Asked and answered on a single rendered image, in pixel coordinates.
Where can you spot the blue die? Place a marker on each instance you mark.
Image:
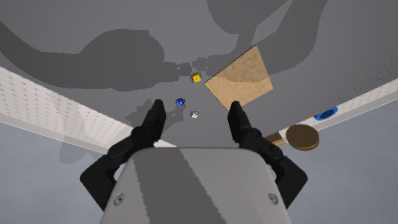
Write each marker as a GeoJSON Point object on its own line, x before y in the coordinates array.
{"type": "Point", "coordinates": [180, 102]}

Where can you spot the yellow die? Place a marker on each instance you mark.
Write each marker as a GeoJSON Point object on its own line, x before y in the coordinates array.
{"type": "Point", "coordinates": [196, 77]}

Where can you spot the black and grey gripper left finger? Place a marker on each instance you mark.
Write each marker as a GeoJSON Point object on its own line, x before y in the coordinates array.
{"type": "Point", "coordinates": [98, 178]}

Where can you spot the tan square mat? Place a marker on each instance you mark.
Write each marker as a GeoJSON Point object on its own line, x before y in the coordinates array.
{"type": "Point", "coordinates": [243, 80]}

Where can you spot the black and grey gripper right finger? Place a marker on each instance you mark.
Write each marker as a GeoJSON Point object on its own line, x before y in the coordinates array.
{"type": "Point", "coordinates": [290, 179]}

